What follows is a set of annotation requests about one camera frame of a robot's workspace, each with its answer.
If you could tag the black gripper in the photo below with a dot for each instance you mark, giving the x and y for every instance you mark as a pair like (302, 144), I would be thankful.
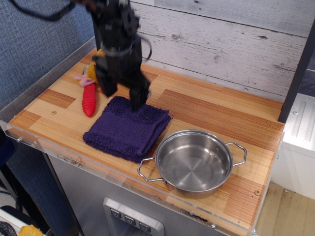
(125, 70)

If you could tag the dark blue cloth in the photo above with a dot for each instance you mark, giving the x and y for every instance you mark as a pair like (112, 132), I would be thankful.
(121, 132)

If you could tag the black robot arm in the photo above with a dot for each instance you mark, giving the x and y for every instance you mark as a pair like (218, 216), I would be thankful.
(116, 25)

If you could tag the brown plush toy animal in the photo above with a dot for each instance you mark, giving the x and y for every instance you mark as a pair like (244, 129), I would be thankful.
(89, 76)

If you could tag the stainless toy fridge cabinet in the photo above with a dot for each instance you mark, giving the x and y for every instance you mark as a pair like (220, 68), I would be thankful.
(86, 191)

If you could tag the silver dispenser button panel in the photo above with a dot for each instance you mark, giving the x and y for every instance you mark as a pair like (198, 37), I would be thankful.
(125, 221)

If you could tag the yellow object bottom left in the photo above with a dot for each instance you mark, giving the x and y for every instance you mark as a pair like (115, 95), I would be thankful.
(30, 230)

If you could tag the clear acrylic front guard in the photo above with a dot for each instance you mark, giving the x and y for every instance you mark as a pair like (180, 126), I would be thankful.
(233, 209)

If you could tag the white ribbed counter unit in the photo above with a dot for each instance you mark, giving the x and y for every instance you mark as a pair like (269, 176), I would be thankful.
(294, 167)

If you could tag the red ribbed handle spoon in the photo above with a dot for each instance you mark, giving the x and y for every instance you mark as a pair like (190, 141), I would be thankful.
(89, 100)

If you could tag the steel pan with handles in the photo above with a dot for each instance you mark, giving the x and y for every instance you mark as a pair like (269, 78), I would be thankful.
(194, 164)

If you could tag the dark right frame post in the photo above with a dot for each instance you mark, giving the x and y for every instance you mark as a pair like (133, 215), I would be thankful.
(298, 76)

